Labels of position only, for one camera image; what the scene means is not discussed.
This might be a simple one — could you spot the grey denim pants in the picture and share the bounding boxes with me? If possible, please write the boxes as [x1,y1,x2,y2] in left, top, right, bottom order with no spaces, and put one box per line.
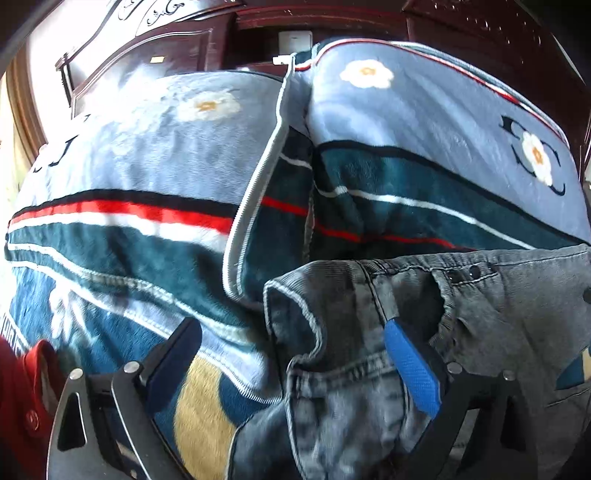
[226,245,590,479]

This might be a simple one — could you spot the red garment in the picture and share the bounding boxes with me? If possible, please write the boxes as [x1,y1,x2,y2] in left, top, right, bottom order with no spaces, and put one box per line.
[1,339,65,479]

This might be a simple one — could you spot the blue deer pattern blanket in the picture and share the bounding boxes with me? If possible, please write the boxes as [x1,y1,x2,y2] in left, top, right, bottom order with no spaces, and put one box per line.
[1,265,297,479]

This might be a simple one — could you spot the left light blue pillow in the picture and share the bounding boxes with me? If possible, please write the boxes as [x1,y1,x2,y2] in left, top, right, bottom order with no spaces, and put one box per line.
[6,71,280,291]

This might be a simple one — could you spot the light blue pillow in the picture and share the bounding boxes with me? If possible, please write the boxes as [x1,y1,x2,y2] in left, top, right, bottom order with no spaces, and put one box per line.
[6,71,280,291]
[222,38,590,307]

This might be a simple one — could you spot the right light blue pillow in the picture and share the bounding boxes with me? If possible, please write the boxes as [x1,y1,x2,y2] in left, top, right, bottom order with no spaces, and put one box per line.
[222,38,590,307]

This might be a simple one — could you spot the carved dark wood headboard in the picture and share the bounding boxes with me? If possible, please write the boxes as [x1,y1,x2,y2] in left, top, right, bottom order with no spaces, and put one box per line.
[55,1,590,171]

